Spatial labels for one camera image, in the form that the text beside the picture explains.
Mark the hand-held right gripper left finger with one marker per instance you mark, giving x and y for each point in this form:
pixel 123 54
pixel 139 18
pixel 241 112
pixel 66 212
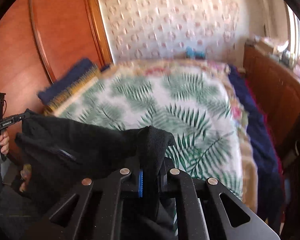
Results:
pixel 140 182

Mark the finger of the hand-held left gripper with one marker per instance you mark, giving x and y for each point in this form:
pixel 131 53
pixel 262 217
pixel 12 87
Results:
pixel 20 117

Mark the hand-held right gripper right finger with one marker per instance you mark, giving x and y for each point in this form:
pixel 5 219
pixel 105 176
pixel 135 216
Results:
pixel 164 177

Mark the black t-shirt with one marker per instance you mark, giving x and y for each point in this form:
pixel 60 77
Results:
pixel 77 147

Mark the person's left hand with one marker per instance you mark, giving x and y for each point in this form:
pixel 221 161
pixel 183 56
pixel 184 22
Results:
pixel 5 143

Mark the navy patterned folded cloth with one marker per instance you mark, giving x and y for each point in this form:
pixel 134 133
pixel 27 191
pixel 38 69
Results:
pixel 70 82

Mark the palm-leaf bed sheet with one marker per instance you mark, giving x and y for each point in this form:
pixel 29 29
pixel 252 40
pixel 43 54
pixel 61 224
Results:
pixel 165 97

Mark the wooden slatted wardrobe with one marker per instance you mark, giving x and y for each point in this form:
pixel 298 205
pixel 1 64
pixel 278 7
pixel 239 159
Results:
pixel 52 42

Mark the floral blanket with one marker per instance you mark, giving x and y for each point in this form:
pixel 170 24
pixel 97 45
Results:
pixel 247 175

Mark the dark blue blanket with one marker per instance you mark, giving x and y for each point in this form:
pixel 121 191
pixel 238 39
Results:
pixel 260 135

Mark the blue toy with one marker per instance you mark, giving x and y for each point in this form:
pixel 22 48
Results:
pixel 193 52

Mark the dark wooden chair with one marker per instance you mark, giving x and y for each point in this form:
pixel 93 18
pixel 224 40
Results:
pixel 297 180

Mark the wooden sideboard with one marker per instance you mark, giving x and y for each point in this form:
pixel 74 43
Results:
pixel 272 90

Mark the circle-patterned sheer curtain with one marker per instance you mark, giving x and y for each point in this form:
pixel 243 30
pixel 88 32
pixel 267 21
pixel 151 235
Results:
pixel 170 20

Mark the window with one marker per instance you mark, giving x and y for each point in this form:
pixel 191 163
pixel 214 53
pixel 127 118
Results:
pixel 298 35

